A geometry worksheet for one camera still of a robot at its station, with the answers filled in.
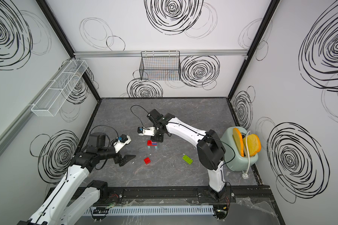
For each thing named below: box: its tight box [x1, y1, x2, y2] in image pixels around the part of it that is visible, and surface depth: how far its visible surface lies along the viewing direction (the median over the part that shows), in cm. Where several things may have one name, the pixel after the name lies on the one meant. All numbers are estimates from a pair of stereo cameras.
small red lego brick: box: [143, 157, 152, 165], surface depth 86 cm
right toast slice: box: [243, 134, 262, 157], surface depth 72 cm
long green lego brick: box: [182, 154, 193, 165], surface depth 88 cm
